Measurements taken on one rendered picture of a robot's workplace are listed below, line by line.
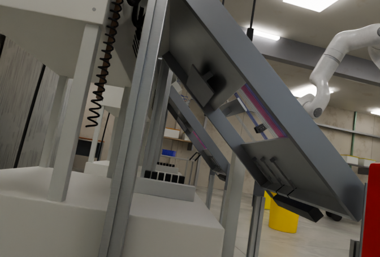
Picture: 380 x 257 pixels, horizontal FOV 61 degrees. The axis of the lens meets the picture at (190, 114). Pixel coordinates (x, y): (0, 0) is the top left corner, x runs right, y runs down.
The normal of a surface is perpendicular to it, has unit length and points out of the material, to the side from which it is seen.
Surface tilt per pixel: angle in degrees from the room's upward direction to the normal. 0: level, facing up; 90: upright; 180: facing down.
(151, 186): 90
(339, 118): 90
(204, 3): 90
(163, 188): 90
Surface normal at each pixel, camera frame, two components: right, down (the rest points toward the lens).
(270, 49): 0.22, -0.10
